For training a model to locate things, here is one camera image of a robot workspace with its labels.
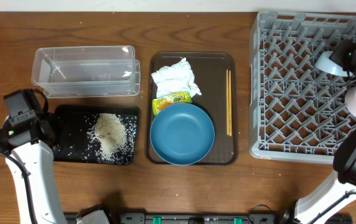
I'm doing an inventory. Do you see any light blue bowl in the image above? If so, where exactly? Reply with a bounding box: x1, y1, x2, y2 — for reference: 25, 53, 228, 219
315, 51, 353, 77

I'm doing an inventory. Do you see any pile of rice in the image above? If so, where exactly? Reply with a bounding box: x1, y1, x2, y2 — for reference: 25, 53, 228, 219
67, 112, 138, 164

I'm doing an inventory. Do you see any wooden chopstick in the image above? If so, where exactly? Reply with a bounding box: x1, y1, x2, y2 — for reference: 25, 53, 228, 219
226, 70, 230, 136
228, 70, 232, 136

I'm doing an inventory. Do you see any dark blue plate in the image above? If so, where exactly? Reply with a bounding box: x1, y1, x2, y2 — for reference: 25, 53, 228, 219
149, 103, 215, 166

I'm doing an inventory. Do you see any white napkin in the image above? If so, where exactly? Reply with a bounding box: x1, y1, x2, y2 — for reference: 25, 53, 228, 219
151, 57, 202, 98

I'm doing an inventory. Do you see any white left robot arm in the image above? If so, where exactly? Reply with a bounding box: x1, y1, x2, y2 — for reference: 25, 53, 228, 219
0, 115, 67, 223

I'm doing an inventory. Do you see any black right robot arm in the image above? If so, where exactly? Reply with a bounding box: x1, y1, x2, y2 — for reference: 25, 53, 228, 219
281, 39, 356, 223

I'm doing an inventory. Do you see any black waste tray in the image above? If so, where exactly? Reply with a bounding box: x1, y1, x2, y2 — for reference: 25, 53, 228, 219
52, 104, 141, 166

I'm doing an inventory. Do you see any grey dishwasher rack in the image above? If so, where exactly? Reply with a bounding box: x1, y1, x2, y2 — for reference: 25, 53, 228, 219
249, 11, 356, 164

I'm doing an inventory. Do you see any clear plastic bin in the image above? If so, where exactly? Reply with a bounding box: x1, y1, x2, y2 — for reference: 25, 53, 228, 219
31, 45, 141, 98

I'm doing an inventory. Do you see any brown serving tray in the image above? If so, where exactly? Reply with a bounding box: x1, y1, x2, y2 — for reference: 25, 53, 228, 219
149, 52, 238, 166

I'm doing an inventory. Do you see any yellow snack wrapper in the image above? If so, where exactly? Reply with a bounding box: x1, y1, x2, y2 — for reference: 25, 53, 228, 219
152, 91, 192, 116

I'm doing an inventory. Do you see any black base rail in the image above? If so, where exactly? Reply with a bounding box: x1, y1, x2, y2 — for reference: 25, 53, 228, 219
108, 213, 278, 224

